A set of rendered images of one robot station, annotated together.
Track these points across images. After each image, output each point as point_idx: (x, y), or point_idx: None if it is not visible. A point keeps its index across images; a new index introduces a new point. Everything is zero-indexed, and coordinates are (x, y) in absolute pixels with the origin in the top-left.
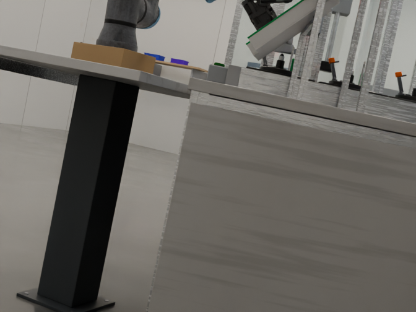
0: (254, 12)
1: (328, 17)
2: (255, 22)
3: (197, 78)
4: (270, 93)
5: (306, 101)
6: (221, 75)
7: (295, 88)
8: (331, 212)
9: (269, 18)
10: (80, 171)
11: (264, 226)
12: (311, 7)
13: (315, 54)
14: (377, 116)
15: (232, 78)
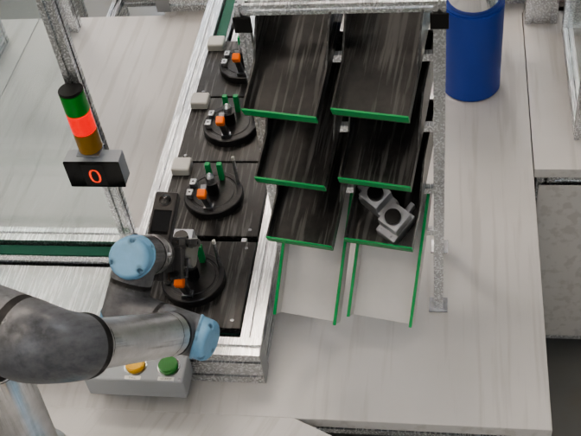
0: (171, 268)
1: (104, 141)
2: (183, 275)
3: (551, 421)
4: (545, 345)
5: (543, 310)
6: (189, 369)
7: (275, 276)
8: None
9: (184, 250)
10: None
11: None
12: (426, 228)
13: (118, 196)
14: (539, 249)
15: (264, 359)
